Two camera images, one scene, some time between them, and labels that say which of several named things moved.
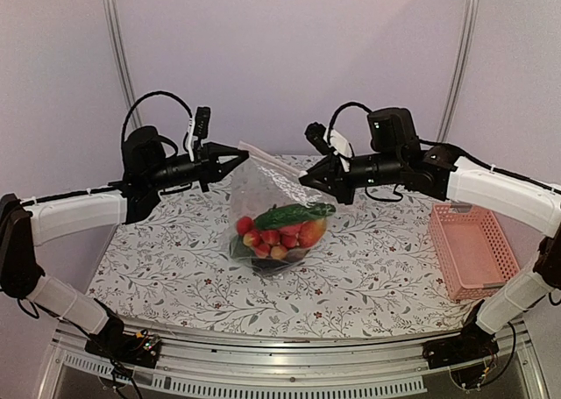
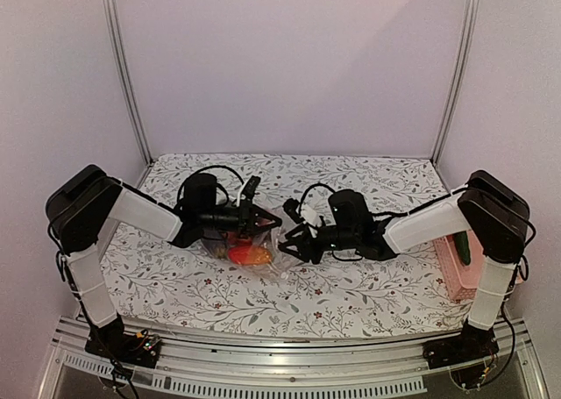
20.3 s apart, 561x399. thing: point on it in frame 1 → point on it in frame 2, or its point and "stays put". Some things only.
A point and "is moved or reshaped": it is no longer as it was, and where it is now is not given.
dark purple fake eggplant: x=293 y=256 → x=212 y=243
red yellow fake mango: x=311 y=231 is moved or reshaped
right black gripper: x=339 y=185 → x=308 y=250
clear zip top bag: x=275 y=218 is moved or reshaped
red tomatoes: x=268 y=243 → x=235 y=238
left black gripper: x=206 y=162 → x=247 y=208
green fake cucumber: x=282 y=217 → x=463 y=246
